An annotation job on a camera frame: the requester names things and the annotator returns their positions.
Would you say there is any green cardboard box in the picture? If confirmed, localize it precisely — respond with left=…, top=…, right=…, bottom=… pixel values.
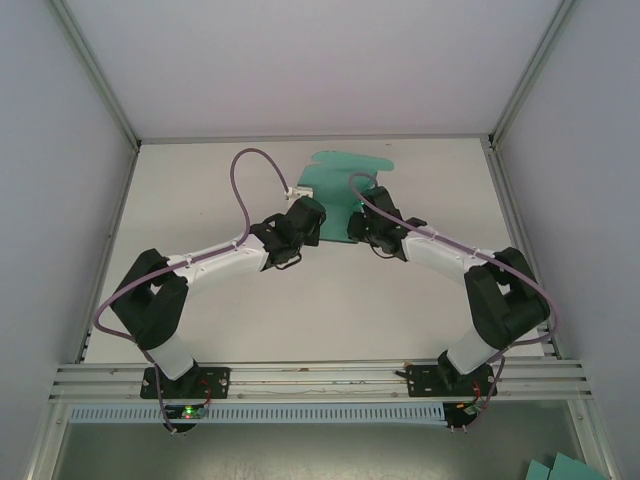
left=294, top=151, right=396, bottom=245

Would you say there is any circuit board with green light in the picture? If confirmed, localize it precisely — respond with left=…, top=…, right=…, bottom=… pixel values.
left=164, top=405, right=209, bottom=420

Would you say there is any green cardboard sheet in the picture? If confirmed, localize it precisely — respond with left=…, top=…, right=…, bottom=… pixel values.
left=524, top=459, right=554, bottom=480
left=548, top=452, right=609, bottom=480

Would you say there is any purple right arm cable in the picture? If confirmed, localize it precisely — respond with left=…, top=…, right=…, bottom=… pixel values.
left=348, top=172, right=557, bottom=434

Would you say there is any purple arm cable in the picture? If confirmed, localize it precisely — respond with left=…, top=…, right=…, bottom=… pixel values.
left=348, top=172, right=557, bottom=434
left=94, top=148, right=292, bottom=436

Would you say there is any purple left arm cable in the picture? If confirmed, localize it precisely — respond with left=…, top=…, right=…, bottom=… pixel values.
left=94, top=148, right=292, bottom=436

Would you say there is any aluminium side rail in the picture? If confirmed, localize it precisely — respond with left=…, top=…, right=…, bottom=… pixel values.
left=74, top=148, right=140, bottom=364
left=483, top=147, right=564, bottom=359

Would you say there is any aluminium mounting rail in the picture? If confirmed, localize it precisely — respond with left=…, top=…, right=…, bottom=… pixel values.
left=48, top=360, right=596, bottom=404

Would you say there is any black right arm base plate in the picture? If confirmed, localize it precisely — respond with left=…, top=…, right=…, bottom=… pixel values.
left=394, top=366, right=496, bottom=400

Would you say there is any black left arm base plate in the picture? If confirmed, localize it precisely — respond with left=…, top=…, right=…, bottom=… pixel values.
left=139, top=366, right=232, bottom=401

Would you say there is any slotted white cable duct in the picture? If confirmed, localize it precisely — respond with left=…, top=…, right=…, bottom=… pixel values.
left=67, top=403, right=447, bottom=425

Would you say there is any aluminium frame post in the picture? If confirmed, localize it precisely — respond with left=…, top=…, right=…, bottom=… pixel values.
left=487, top=0, right=581, bottom=150
left=49, top=0, right=142, bottom=150

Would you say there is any aluminium frame leg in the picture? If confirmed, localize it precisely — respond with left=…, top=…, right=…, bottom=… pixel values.
left=25, top=403, right=70, bottom=480
left=568, top=399, right=617, bottom=480

